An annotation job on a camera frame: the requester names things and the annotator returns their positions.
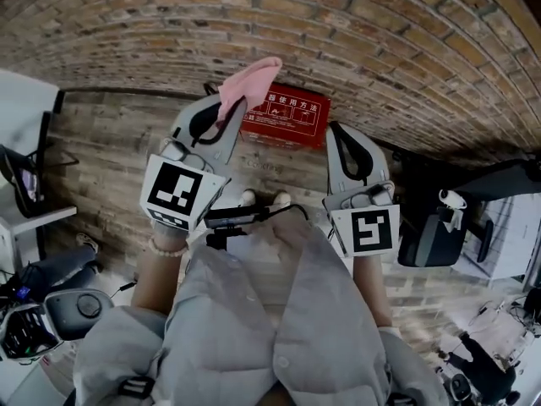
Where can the white desk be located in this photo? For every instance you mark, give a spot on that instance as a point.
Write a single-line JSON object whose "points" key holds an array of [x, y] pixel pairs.
{"points": [[42, 220]]}

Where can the small white camera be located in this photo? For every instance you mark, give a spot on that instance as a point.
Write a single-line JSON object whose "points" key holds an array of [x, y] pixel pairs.
{"points": [[450, 198]]}

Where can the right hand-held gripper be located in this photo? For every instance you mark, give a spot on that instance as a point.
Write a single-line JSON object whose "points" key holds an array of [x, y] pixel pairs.
{"points": [[372, 231]]}

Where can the person's right white shoe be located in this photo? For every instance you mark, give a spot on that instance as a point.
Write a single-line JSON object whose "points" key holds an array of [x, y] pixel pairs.
{"points": [[282, 197]]}

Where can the person's left white shoe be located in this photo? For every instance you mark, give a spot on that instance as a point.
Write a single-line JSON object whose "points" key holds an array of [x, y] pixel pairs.
{"points": [[248, 197]]}

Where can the white and black robot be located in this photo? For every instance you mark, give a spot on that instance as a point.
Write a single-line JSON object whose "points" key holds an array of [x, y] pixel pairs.
{"points": [[72, 315]]}

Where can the person's left forearm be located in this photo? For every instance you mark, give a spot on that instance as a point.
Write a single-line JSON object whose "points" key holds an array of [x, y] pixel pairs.
{"points": [[156, 286]]}

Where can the grey shirt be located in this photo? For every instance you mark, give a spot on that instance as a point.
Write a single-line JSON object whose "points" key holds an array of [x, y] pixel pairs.
{"points": [[220, 332]]}

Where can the pink cloth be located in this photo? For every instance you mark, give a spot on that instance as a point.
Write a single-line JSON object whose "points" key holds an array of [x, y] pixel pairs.
{"points": [[249, 83]]}

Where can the black office chair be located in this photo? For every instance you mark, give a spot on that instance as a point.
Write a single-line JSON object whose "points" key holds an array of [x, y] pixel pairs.
{"points": [[427, 243]]}

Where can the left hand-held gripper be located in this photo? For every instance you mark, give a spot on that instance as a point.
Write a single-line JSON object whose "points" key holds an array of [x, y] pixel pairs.
{"points": [[175, 190]]}

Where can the person's white shoe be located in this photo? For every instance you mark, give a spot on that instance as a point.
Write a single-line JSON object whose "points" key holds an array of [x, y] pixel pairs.
{"points": [[282, 197], [248, 197]]}

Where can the red fire extinguisher box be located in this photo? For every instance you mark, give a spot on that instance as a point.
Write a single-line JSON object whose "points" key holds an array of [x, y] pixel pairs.
{"points": [[287, 129]]}

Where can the black mesh chair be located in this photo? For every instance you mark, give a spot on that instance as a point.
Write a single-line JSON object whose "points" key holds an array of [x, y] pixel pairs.
{"points": [[25, 201]]}

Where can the person's right forearm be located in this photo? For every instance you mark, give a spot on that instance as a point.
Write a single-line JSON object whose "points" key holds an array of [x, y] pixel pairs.
{"points": [[372, 294]]}

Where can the grey and black robot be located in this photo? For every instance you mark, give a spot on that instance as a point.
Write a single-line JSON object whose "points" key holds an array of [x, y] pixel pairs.
{"points": [[460, 389]]}

